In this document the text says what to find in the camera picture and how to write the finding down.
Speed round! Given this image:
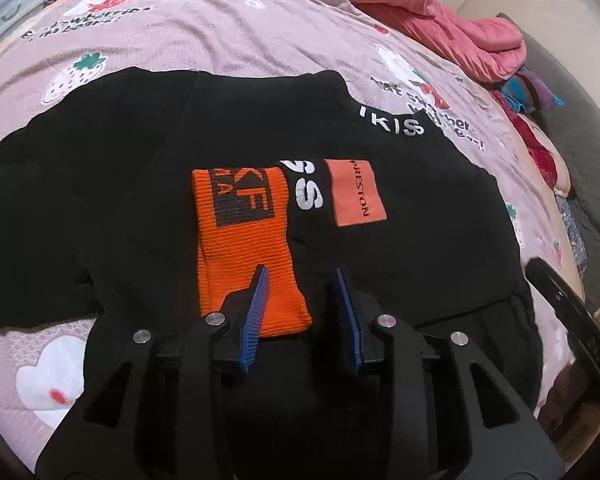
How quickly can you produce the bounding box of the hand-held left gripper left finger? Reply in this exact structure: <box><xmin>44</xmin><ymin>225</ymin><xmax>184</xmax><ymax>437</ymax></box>
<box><xmin>34</xmin><ymin>263</ymin><xmax>271</xmax><ymax>480</ymax></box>

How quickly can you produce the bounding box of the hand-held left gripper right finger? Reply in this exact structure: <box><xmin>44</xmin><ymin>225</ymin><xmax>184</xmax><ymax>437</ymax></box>
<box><xmin>332</xmin><ymin>266</ymin><xmax>566</xmax><ymax>480</ymax></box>

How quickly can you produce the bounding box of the black sweatshirt with orange cuffs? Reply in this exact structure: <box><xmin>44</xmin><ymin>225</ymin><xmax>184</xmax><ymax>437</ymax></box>
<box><xmin>0</xmin><ymin>66</ymin><xmax>540</xmax><ymax>480</ymax></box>

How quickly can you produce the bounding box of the blue patterned cloth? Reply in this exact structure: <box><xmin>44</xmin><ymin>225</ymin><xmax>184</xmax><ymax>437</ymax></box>
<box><xmin>554</xmin><ymin>194</ymin><xmax>590</xmax><ymax>273</ymax></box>

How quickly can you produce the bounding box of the red cloth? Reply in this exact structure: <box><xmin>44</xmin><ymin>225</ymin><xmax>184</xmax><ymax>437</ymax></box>
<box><xmin>514</xmin><ymin>112</ymin><xmax>572</xmax><ymax>192</ymax></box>

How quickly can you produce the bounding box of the grey padded headboard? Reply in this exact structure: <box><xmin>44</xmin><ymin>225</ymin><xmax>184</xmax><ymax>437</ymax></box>
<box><xmin>522</xmin><ymin>30</ymin><xmax>600</xmax><ymax>311</ymax></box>

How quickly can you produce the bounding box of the striped colourful cloth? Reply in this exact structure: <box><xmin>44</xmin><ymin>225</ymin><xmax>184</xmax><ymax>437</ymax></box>
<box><xmin>490</xmin><ymin>66</ymin><xmax>566</xmax><ymax>116</ymax></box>

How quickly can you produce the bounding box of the pink strawberry print quilt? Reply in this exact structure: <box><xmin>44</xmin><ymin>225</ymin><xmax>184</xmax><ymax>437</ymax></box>
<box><xmin>0</xmin><ymin>0</ymin><xmax>588</xmax><ymax>476</ymax></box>

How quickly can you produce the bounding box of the pink comforter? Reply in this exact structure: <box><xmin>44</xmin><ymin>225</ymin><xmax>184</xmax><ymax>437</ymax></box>
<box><xmin>280</xmin><ymin>0</ymin><xmax>527</xmax><ymax>83</ymax></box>

